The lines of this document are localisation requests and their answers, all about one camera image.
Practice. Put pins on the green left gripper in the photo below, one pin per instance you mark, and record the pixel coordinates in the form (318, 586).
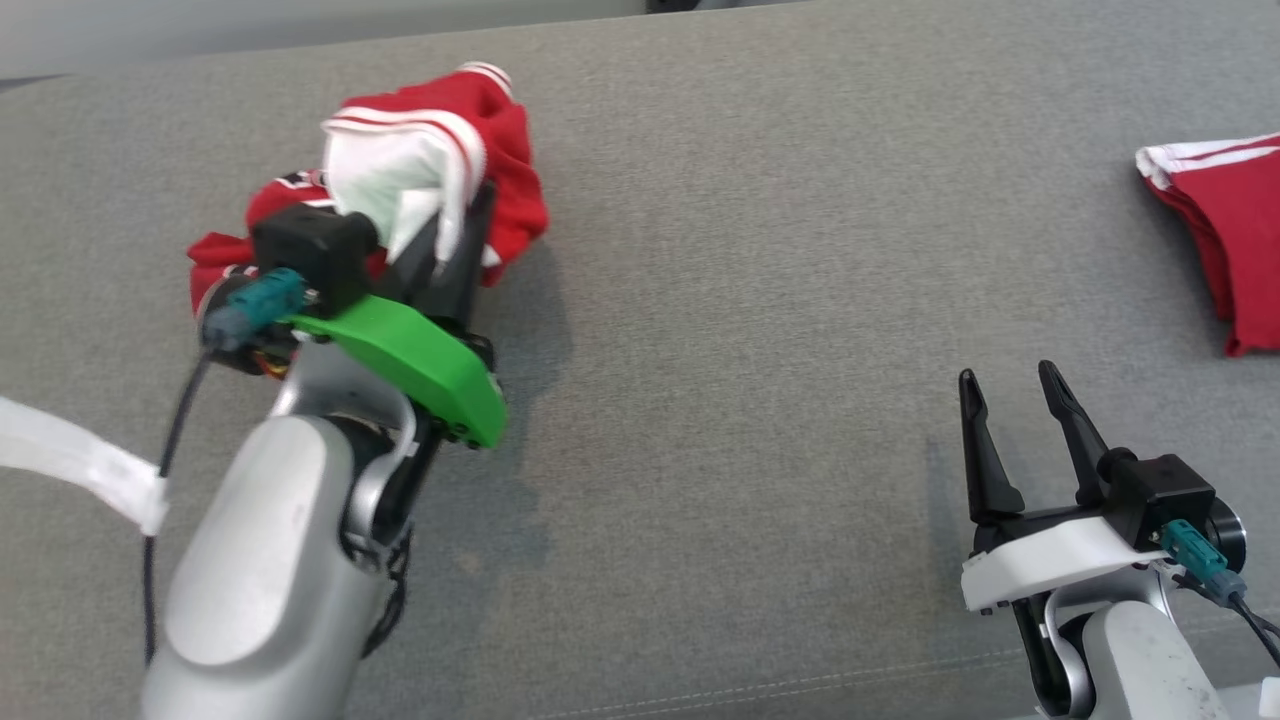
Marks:
(420, 355)

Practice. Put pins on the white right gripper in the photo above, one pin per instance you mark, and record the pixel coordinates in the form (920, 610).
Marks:
(1050, 560)

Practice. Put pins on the red white basketball jersey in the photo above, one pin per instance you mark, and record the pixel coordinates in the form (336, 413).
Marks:
(500, 180)

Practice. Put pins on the red white sports shorts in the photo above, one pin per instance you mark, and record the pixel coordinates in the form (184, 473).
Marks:
(1235, 220)

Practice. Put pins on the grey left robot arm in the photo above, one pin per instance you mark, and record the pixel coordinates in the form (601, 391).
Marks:
(260, 560)

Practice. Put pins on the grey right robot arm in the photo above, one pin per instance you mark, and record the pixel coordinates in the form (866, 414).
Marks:
(1140, 660)

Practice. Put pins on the grey fabric sofa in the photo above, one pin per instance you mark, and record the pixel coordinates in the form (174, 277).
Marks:
(750, 250)

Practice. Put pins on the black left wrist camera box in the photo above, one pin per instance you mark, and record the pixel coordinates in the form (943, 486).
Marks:
(315, 250)

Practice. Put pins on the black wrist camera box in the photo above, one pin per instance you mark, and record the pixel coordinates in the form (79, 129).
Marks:
(315, 250)
(1160, 495)

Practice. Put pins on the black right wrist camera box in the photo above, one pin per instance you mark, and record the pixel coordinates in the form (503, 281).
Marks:
(1160, 495)

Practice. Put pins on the teal left camera connector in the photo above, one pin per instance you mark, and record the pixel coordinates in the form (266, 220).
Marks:
(255, 305)

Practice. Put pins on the teal camera connector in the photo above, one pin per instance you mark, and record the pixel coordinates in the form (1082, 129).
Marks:
(255, 305)
(1200, 560)

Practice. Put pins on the teal right camera connector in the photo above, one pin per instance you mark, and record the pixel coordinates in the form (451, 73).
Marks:
(1200, 560)

